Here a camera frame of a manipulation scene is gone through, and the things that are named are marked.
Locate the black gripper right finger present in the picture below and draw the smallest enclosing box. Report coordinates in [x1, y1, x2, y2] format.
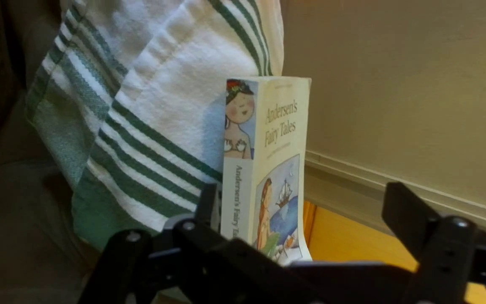
[382, 180, 486, 304]

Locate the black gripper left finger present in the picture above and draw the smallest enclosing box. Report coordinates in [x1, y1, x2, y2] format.
[80, 182, 232, 304]

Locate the small white packet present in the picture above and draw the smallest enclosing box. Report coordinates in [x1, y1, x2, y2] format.
[220, 76, 315, 267]

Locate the grey tufted sofa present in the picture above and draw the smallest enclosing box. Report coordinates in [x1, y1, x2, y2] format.
[0, 0, 105, 304]

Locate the white green striped towel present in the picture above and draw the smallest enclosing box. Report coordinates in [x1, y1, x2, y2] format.
[26, 0, 286, 250]

